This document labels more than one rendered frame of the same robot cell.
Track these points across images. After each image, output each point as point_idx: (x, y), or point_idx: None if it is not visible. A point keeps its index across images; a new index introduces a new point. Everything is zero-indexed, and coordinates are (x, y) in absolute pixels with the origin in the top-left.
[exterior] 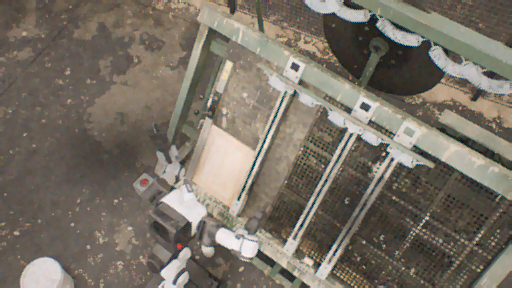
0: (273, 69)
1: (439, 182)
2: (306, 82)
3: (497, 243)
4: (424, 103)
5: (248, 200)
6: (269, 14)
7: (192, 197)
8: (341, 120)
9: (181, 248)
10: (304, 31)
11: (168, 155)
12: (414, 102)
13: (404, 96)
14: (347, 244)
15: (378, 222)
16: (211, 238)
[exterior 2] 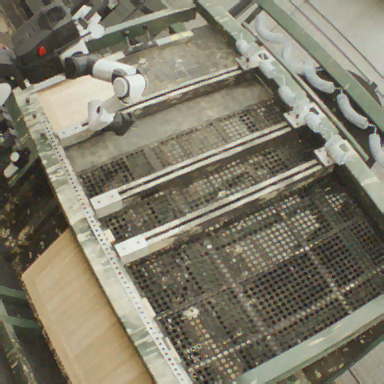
0: (228, 59)
1: (339, 218)
2: (265, 71)
3: (365, 298)
4: (213, 365)
5: (86, 141)
6: (110, 188)
7: (103, 28)
8: (293, 94)
9: (9, 82)
10: (133, 226)
11: (96, 9)
12: (204, 356)
13: (198, 345)
14: (183, 240)
15: (246, 231)
16: (88, 62)
